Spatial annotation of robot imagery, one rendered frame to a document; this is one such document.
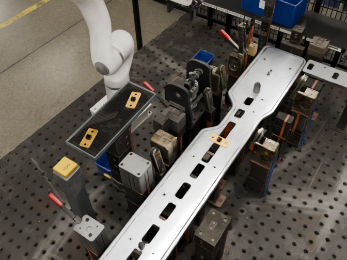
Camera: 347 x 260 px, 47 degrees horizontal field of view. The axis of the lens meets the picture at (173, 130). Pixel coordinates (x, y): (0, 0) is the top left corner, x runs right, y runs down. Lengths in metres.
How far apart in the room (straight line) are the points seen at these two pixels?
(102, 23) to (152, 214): 0.78
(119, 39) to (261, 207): 0.96
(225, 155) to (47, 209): 0.83
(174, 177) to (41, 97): 2.04
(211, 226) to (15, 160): 1.09
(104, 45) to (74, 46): 2.10
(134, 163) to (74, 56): 2.35
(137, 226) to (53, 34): 2.82
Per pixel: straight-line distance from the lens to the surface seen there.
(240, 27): 1.81
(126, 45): 1.77
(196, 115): 1.74
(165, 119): 1.55
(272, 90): 1.84
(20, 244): 1.83
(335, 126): 2.17
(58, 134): 2.10
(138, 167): 1.40
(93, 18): 1.64
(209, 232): 1.36
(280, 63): 1.98
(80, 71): 3.49
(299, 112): 1.87
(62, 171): 1.38
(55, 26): 4.07
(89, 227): 1.37
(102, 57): 1.69
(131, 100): 1.53
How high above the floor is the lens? 2.26
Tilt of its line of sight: 50 degrees down
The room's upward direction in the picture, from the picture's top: 2 degrees counter-clockwise
